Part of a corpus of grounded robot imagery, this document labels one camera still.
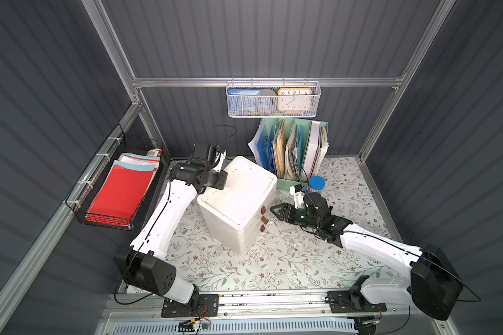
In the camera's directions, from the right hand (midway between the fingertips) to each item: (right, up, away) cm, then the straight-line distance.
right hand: (278, 208), depth 79 cm
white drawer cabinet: (-15, -2, -10) cm, 18 cm away
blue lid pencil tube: (+16, +9, +6) cm, 20 cm away
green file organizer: (+9, +25, +15) cm, 30 cm away
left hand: (-24, +12, -1) cm, 27 cm away
